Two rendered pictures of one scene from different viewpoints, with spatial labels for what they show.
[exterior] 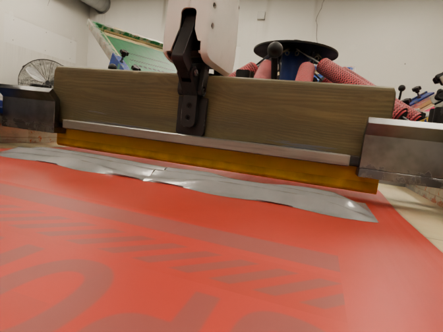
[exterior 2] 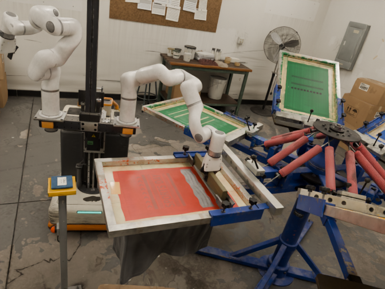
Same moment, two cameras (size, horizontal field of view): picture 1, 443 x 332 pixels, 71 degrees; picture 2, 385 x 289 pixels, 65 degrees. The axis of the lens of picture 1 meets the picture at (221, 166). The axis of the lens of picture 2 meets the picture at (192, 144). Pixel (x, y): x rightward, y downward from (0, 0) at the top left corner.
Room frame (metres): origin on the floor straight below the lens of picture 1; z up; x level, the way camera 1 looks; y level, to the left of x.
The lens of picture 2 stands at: (-0.76, -0.93, 1.94)
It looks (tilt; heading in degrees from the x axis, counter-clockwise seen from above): 27 degrees down; 46
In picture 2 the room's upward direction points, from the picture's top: 11 degrees clockwise
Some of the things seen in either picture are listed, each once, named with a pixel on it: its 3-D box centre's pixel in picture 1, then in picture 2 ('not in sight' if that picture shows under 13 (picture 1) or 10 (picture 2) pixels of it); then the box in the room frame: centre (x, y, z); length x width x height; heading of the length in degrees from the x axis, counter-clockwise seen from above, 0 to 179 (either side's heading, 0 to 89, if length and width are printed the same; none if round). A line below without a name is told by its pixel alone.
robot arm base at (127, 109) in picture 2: not in sight; (128, 108); (0.14, 0.62, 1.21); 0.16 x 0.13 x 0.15; 62
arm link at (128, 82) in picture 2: not in sight; (130, 84); (0.14, 0.61, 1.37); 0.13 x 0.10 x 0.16; 21
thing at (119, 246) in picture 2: not in sight; (117, 225); (-0.12, 0.18, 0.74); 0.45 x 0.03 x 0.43; 73
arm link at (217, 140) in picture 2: not in sight; (212, 137); (0.35, 0.07, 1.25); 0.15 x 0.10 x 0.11; 111
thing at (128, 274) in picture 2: not in sight; (170, 246); (0.05, -0.09, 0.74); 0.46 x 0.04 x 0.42; 163
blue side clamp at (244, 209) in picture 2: not in sight; (235, 214); (0.31, -0.24, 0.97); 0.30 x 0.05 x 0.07; 163
